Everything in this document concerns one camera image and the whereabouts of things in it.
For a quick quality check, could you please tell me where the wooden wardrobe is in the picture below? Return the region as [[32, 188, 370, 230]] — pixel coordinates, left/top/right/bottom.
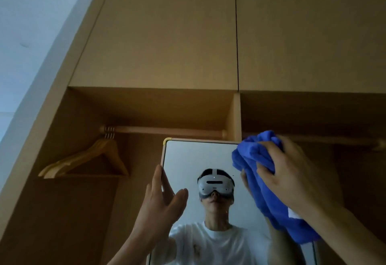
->
[[0, 0, 386, 265]]

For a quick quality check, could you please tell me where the person's left hand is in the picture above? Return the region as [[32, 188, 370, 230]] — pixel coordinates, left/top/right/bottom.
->
[[131, 165, 189, 244]]

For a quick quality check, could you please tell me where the wooden clothes rail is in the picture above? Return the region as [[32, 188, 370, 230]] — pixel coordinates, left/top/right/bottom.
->
[[99, 125, 227, 139]]

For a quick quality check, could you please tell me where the blue microfibre cloth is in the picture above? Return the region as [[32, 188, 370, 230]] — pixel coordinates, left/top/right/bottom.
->
[[231, 130, 321, 245]]

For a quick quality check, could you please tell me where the tall framed mirror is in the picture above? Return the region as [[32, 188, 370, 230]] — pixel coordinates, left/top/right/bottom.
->
[[146, 137, 320, 265]]

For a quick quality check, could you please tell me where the wooden clothes hanger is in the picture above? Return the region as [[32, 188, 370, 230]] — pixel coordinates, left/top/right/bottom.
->
[[43, 127, 121, 179], [49, 128, 129, 179], [38, 126, 118, 179]]

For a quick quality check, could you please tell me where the person's right hand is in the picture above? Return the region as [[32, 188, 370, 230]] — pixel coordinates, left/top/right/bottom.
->
[[256, 135, 344, 223]]

